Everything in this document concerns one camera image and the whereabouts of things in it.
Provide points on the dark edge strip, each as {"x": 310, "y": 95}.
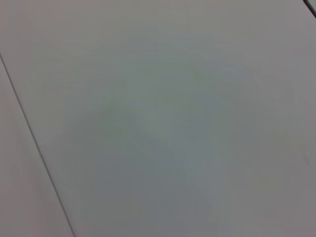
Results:
{"x": 312, "y": 7}

